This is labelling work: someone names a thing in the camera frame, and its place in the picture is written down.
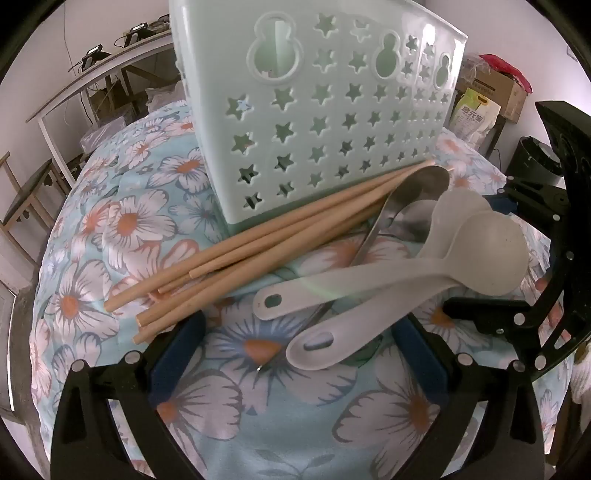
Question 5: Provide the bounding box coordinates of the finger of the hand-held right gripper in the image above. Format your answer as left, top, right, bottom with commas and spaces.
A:
495, 175, 568, 227
442, 249, 578, 384

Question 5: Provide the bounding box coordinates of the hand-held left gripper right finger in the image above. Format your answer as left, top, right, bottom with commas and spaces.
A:
392, 316, 548, 480

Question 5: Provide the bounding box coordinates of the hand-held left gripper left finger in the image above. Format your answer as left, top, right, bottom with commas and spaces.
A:
50, 311, 208, 480

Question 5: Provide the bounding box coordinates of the wooden chopstick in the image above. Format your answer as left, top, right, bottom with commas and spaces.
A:
132, 203, 377, 346
137, 194, 393, 326
104, 159, 437, 312
188, 168, 423, 280
157, 276, 197, 296

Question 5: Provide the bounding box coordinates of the white plastic spoon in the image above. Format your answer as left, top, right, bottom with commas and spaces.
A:
252, 189, 494, 321
285, 211, 529, 372

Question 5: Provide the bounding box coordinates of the metal spoon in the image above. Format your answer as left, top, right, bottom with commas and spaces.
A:
256, 199, 439, 372
348, 165, 451, 268

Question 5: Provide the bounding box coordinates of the mint green plastic utensil holder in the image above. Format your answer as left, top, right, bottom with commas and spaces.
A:
168, 0, 468, 236

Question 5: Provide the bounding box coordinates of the black round bin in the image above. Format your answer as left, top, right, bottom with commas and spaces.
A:
507, 136, 565, 181

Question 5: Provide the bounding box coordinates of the white and yellow rice bag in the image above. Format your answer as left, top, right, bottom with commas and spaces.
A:
450, 88, 502, 151

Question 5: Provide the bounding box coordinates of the cardboard box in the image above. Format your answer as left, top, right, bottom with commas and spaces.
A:
455, 55, 529, 123

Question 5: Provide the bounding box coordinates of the floral light blue blanket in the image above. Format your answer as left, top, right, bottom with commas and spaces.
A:
28, 99, 578, 480

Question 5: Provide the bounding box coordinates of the red plastic bag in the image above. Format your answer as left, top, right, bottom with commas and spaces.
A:
478, 53, 532, 95

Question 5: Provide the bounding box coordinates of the wooden chair with dark seat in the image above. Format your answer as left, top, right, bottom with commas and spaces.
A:
0, 152, 70, 268

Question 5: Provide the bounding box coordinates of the white sack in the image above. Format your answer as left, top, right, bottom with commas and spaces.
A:
145, 83, 188, 114

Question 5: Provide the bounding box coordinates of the white table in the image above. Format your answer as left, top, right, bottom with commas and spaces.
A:
25, 30, 185, 185

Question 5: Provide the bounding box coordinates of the black device with screen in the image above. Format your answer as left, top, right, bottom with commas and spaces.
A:
115, 24, 151, 47
69, 44, 112, 72

